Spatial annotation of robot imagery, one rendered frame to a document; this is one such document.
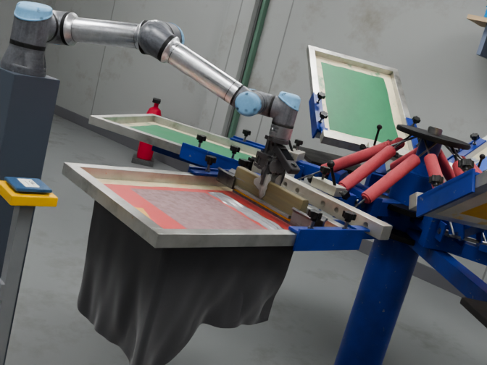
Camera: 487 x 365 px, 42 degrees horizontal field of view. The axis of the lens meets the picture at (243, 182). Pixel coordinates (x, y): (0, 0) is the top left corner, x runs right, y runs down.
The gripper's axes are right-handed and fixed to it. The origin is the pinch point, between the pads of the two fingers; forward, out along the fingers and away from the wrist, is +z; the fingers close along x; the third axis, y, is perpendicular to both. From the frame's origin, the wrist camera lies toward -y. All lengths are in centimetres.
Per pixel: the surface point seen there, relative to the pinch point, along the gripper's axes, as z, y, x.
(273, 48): -48, 313, -260
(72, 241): 101, 197, -36
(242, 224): 5.4, -13.3, 20.0
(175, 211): 5.4, -3.5, 38.5
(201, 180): 3.7, 25.4, 9.2
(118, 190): 5, 15, 49
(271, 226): 5.0, -15.1, 9.5
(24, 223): 15, 10, 78
